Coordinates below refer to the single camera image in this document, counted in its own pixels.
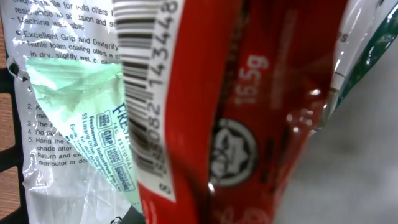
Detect red snack stick packet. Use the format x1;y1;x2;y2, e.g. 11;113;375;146
114;1;346;223

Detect light green wipes sachet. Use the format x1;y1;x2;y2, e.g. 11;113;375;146
25;57;143;213

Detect green 3M gloves package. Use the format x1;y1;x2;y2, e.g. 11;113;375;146
1;1;397;223

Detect dark grey mesh basket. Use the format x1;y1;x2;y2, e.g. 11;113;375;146
1;65;29;224

